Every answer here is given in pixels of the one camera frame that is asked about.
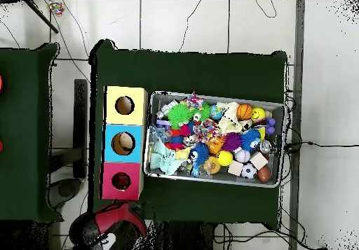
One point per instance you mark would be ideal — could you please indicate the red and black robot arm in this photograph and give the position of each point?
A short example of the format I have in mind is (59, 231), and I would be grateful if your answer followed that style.
(112, 216)

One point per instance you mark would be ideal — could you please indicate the wooden box with three holes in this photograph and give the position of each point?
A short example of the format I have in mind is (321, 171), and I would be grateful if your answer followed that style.
(123, 126)

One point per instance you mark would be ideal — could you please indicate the large green spiky ball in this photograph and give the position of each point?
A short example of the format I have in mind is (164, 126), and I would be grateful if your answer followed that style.
(179, 115)

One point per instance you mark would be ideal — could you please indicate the plain yellow ball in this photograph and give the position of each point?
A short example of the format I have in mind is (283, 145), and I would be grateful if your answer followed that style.
(224, 158)

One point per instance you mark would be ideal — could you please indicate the purple spiky ball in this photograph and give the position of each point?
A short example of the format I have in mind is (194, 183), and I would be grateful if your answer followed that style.
(231, 141)

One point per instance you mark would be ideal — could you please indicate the orange basketball toy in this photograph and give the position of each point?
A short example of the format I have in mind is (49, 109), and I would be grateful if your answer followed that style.
(244, 112)

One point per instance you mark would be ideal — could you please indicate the yellow smiley face ball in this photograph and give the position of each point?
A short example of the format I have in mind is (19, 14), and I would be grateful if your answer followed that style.
(258, 114)

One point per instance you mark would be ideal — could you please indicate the black and white soccer ball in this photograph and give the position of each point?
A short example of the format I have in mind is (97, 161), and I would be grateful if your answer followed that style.
(248, 171)

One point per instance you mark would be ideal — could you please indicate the brown football toy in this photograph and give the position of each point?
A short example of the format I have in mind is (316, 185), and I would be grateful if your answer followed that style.
(264, 173)

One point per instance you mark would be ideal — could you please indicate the black upright panel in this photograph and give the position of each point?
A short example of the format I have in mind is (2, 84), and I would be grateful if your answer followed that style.
(80, 121)

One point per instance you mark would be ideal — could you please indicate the dark green side table cloth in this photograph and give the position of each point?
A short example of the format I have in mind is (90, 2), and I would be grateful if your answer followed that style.
(25, 121)

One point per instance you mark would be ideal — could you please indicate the black rod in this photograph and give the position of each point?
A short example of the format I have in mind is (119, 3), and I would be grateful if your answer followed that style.
(42, 16)

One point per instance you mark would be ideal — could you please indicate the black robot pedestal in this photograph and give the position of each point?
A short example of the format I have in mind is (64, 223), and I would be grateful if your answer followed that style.
(185, 237)

